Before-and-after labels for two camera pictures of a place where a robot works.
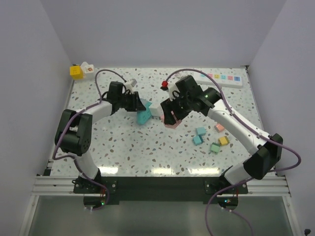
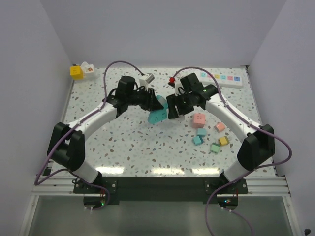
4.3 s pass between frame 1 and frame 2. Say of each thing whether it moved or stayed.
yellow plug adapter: stayed
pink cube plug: moved
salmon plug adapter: stayed
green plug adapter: stayed
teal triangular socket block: moved
